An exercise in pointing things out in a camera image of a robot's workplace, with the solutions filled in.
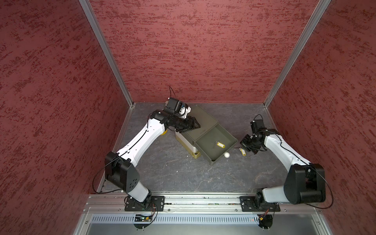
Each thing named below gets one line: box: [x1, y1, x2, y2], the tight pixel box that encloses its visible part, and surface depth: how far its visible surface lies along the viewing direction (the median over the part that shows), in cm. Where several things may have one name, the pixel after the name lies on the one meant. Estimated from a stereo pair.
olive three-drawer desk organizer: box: [174, 105, 233, 165], surface depth 82 cm
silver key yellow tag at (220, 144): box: [215, 141, 226, 149], surface depth 83 cm
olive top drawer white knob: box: [192, 123, 238, 165], surface depth 81 cm
